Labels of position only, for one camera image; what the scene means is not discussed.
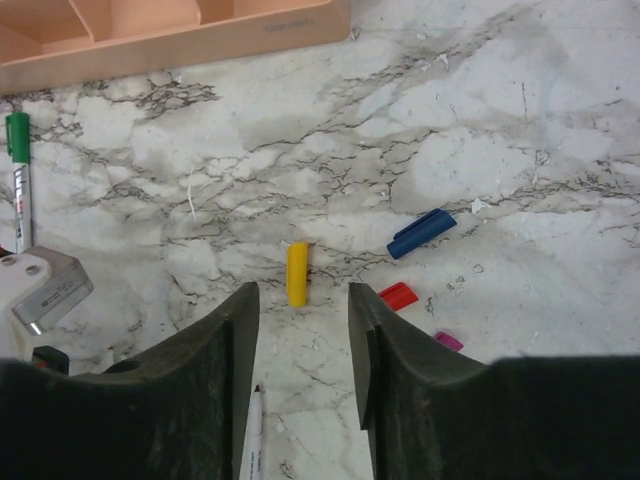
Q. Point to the peach desk organizer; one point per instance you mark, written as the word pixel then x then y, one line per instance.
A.
pixel 51 44

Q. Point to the green whiteboard marker pen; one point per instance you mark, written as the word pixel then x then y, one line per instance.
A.
pixel 17 126

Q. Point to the purple pen cap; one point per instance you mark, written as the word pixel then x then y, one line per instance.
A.
pixel 449 341

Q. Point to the yellow whiteboard marker pen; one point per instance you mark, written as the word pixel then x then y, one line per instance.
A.
pixel 254 435

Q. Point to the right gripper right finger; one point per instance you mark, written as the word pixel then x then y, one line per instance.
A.
pixel 412 394

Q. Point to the blue pen cap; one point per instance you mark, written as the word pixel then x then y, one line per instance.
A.
pixel 420 232

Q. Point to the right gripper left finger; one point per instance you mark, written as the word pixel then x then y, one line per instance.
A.
pixel 180 408

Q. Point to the yellow pen cap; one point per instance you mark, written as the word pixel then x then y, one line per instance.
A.
pixel 296 274

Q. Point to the red pen cap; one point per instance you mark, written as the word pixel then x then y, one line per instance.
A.
pixel 398 296

